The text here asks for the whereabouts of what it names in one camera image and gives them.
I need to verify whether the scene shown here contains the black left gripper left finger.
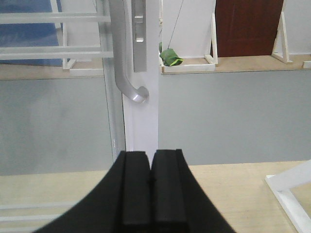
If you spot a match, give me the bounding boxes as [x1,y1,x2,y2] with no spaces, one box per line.
[37,151,151,233]

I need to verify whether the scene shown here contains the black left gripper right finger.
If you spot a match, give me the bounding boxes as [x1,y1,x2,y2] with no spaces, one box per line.
[151,149,234,233]

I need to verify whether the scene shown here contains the white framed sliding glass door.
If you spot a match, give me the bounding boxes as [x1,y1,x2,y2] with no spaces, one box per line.
[0,0,159,233]

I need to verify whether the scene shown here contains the grey metal door handle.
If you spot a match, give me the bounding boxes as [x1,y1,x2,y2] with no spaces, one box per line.
[109,0,149,103]

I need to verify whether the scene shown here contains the dark red wooden door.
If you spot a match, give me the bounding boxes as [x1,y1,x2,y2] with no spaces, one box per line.
[215,0,283,57]

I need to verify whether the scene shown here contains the grey door lock plate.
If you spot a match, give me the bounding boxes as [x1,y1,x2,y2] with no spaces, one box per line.
[131,0,147,72]

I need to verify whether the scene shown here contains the white far wooden stand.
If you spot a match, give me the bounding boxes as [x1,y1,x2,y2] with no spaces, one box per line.
[159,13,219,74]

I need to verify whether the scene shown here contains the green folded bag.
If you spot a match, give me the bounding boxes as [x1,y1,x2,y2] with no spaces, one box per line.
[159,49,183,67]

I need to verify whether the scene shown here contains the white wooden support bracket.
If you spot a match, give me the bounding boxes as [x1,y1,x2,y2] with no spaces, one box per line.
[265,160,311,233]

